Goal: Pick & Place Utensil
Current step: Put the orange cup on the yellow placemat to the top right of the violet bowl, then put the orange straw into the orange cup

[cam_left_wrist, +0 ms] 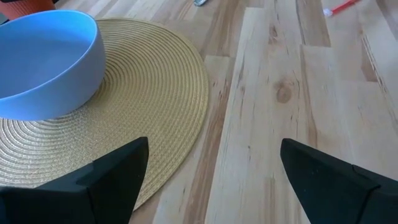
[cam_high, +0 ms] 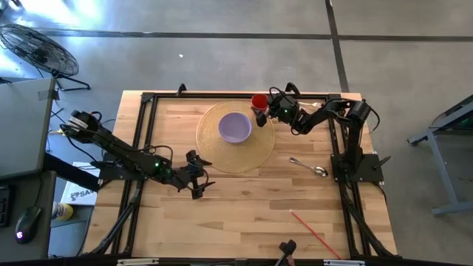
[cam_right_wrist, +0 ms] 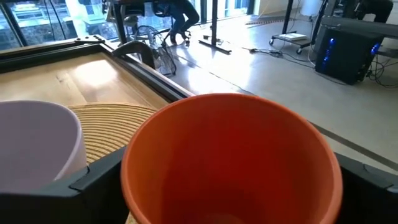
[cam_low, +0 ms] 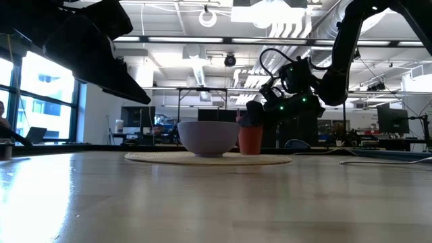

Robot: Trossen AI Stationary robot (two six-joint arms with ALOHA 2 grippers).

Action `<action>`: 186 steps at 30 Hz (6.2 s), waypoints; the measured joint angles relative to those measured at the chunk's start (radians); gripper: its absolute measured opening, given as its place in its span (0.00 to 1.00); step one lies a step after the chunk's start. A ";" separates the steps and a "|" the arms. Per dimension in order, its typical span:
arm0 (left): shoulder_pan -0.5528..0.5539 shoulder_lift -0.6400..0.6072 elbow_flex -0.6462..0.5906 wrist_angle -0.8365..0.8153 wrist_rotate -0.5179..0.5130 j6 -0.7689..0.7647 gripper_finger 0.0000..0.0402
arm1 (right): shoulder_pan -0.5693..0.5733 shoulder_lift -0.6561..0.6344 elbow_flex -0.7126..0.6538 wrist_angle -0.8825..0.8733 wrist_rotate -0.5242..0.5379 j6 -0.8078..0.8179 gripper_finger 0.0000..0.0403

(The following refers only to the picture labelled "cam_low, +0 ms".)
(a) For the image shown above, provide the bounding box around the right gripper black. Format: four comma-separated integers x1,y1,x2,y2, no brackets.
245,65,325,128

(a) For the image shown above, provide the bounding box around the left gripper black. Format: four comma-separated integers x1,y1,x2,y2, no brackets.
0,0,152,105

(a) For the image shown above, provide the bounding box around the silver metal utensil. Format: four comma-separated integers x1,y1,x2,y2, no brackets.
339,156,432,165

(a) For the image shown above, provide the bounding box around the orange plastic cup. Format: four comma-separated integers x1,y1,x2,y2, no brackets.
238,125,264,155

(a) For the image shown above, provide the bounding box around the white bowl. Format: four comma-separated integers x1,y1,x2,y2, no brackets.
177,121,241,158

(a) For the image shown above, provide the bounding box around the black computer monitor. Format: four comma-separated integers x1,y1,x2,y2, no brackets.
120,106,157,128
377,105,410,135

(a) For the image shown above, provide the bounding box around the round woven beige placemat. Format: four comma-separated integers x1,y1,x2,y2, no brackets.
124,151,293,166

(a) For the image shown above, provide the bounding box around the grey laptop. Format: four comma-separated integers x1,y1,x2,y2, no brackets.
25,126,48,144

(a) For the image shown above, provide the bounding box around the person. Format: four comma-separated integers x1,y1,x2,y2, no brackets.
0,100,11,131

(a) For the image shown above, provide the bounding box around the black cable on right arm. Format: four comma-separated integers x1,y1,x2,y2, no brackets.
259,47,335,81

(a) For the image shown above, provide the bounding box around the black metal stand frame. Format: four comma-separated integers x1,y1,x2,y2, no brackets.
176,86,229,123

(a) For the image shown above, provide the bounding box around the black ceiling camera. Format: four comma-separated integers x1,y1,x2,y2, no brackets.
223,53,237,68

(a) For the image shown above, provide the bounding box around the white ring lamp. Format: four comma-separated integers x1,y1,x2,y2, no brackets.
198,9,218,28

